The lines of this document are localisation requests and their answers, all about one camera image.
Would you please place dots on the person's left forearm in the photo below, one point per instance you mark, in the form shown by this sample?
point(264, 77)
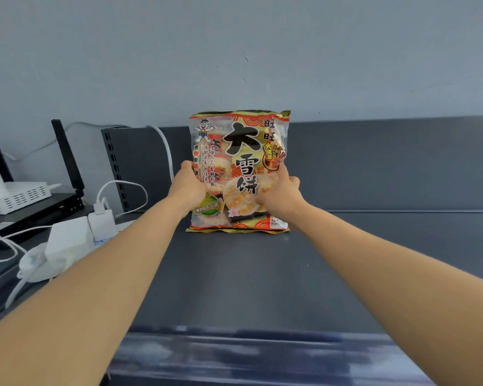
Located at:
point(84, 301)

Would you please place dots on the person's left hand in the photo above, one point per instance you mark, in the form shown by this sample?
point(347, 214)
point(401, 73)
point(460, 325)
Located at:
point(187, 188)

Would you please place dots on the black router with antennas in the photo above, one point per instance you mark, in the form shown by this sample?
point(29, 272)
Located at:
point(48, 213)

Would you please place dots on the small white charger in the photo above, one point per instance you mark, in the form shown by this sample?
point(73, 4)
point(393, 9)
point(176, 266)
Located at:
point(101, 223)

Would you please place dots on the big rice cracker bag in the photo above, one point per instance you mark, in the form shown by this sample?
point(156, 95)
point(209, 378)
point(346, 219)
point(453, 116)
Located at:
point(241, 136)

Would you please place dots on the person's right forearm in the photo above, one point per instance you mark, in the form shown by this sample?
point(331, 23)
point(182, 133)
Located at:
point(406, 285)

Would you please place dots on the large white power adapter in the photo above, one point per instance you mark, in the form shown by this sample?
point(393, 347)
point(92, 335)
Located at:
point(70, 237)

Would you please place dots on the white power strip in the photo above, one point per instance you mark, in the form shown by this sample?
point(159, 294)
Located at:
point(40, 271)

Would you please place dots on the dark grey metal shelf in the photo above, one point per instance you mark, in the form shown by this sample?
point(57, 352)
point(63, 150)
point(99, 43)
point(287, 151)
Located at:
point(346, 257)

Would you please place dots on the person's right hand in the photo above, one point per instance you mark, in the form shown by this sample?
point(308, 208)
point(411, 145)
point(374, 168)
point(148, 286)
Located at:
point(281, 196)

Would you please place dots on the white vented modem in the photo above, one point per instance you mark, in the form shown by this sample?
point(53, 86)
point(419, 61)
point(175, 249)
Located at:
point(16, 196)

